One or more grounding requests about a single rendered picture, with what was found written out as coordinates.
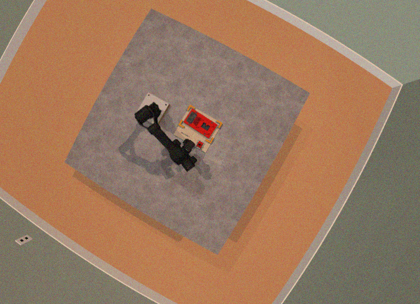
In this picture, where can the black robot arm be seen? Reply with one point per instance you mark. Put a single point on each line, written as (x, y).
(178, 154)

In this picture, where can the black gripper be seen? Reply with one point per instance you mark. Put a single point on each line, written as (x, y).
(192, 158)

